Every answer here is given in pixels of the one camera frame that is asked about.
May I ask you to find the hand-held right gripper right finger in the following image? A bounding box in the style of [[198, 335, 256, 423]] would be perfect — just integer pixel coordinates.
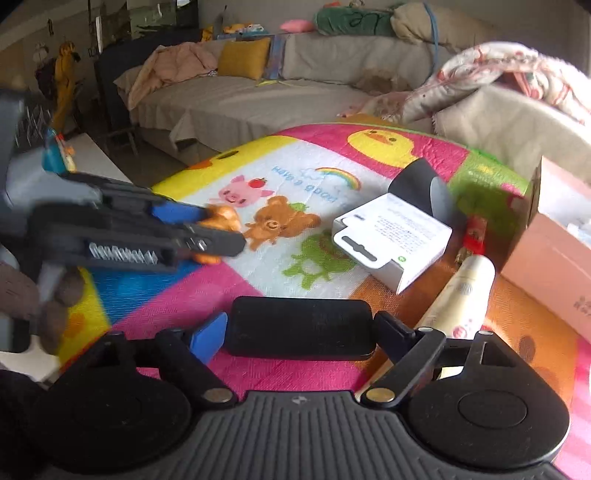
[[360, 311, 519, 409]]

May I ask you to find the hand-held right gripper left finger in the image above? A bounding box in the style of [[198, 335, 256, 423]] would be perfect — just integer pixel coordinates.
[[98, 312, 238, 407]]

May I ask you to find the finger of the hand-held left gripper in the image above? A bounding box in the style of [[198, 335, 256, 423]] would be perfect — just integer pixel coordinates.
[[60, 172, 215, 228], [178, 224, 247, 262]]

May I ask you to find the cream bottle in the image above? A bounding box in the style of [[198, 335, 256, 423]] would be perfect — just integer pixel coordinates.
[[365, 255, 496, 393]]

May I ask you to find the black case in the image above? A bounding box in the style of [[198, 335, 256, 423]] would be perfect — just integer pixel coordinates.
[[225, 296, 377, 362]]

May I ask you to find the white packaging box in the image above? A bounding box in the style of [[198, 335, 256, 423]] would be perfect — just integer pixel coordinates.
[[331, 193, 453, 295]]

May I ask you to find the dark grey cylinder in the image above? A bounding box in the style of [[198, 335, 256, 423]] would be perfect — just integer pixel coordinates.
[[387, 157, 458, 222]]

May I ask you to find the pink cardboard box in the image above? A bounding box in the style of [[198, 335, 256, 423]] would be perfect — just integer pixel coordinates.
[[501, 156, 591, 344]]

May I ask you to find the person's left hand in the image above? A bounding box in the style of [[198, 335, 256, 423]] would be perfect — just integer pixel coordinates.
[[0, 263, 86, 356]]

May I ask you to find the white low table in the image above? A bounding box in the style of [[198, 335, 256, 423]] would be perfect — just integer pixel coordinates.
[[60, 131, 134, 185]]

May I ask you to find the colourful play mat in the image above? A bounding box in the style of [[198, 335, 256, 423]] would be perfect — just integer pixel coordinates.
[[60, 121, 591, 480]]

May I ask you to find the teal orange toy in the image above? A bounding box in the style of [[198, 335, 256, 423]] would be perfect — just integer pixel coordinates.
[[41, 131, 77, 174]]

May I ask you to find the red gold tube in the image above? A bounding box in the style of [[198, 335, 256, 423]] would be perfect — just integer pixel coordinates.
[[455, 215, 489, 273]]

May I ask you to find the beige sofa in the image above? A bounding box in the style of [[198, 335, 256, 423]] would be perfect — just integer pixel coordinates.
[[113, 25, 591, 195]]

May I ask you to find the peach blanket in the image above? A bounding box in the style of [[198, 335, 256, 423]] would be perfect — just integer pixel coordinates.
[[127, 42, 220, 112]]

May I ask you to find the yellow hanging plush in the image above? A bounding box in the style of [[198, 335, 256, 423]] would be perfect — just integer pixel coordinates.
[[52, 41, 81, 132]]

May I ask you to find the yellow cushion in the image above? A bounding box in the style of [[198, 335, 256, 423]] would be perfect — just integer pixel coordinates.
[[217, 37, 272, 83]]

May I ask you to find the blue patterned cushion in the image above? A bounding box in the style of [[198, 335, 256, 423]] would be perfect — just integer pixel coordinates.
[[264, 34, 288, 80]]

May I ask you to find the green plush pillow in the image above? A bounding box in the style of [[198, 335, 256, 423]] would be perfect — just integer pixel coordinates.
[[315, 4, 398, 38]]

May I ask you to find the printed blanket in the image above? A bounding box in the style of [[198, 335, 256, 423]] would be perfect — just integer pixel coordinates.
[[339, 41, 591, 125]]

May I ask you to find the beige pillow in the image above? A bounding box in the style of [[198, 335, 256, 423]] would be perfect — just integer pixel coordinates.
[[390, 2, 490, 47]]

